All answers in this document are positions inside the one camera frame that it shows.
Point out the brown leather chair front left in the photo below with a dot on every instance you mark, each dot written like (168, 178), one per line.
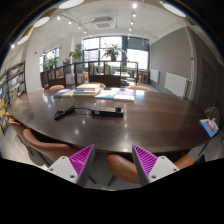
(52, 150)

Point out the black power strip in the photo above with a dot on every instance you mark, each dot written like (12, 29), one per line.
(106, 112)

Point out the brown leather chair front right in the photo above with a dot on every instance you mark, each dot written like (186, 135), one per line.
(122, 169)

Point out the brown leather chair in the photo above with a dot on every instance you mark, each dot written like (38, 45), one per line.
(52, 150)
(17, 127)
(122, 169)

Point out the potted plant centre window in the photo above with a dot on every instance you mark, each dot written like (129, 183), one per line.
(112, 51)

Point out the brown chair behind table left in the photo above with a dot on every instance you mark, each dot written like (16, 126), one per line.
(56, 87)

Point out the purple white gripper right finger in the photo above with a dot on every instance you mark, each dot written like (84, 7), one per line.
(151, 168)

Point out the dark cover book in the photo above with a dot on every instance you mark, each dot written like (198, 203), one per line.
(60, 93)

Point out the white radiator panel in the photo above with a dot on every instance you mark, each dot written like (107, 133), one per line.
(176, 84)

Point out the light blue cover book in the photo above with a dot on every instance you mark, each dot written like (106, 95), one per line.
(106, 94)

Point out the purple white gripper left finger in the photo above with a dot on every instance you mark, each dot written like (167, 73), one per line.
(75, 168)

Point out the black charger plug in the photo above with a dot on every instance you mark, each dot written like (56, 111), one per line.
(118, 108)

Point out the potted plant window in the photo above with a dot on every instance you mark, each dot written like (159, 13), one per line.
(112, 51)
(76, 55)

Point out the ceiling air conditioner unit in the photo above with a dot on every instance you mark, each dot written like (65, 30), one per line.
(103, 23)

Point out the purple cover book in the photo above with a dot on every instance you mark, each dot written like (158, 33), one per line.
(126, 94)

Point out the brown leather chair far left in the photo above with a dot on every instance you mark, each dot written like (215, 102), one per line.
(17, 127)

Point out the brown chair behind table right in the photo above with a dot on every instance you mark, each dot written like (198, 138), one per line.
(139, 88)

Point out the brown chair behind table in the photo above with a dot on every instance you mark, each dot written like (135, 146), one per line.
(139, 88)
(56, 87)

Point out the wall bookshelf left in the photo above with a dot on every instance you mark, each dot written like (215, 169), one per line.
(12, 85)

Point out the potted plant left window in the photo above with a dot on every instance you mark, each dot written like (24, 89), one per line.
(76, 55)

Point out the low dark bookshelf divider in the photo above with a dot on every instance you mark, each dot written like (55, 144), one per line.
(110, 73)

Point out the stack of books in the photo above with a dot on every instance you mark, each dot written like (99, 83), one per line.
(87, 90)

